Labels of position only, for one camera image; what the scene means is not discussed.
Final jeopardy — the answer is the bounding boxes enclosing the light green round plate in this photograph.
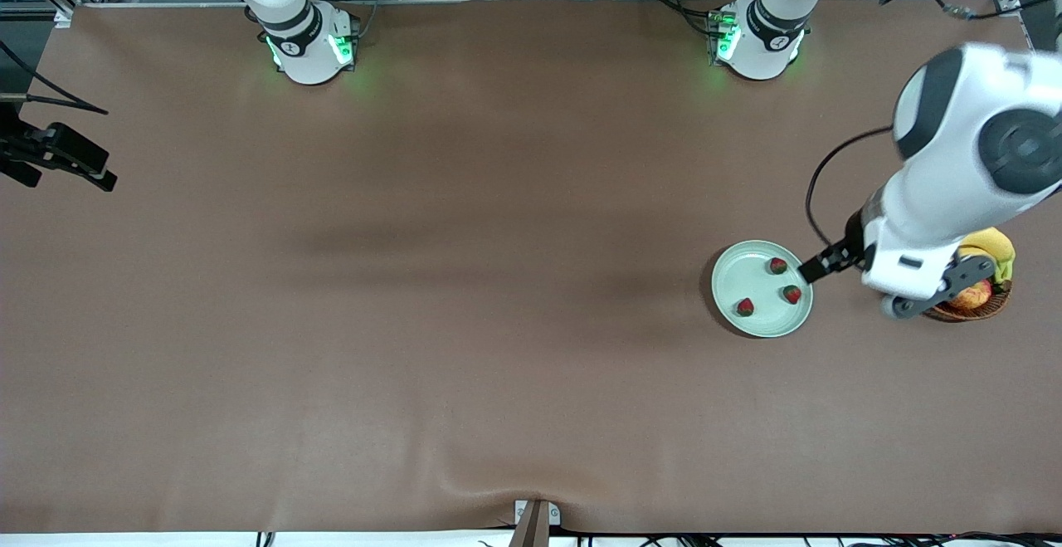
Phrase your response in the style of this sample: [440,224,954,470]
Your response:
[710,239,814,339]

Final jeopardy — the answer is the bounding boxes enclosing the brown table cover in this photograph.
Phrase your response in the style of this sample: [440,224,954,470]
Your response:
[0,0,1062,535]

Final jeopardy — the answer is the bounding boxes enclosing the brown wicker basket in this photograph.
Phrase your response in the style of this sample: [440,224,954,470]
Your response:
[923,277,1013,323]

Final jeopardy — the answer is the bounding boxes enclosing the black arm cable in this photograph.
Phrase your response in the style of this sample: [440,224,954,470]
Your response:
[805,0,1062,253]
[0,37,109,116]

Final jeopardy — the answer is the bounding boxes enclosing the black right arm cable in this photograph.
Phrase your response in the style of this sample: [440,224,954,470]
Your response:
[0,37,109,116]

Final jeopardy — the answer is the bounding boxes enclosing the red yellow apple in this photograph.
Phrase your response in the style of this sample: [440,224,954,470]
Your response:
[950,280,994,310]

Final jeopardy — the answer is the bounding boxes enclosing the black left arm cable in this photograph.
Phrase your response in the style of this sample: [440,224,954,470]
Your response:
[805,0,1062,253]

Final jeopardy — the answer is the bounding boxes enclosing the yellow banana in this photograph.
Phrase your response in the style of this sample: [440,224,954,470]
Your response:
[958,227,1017,284]

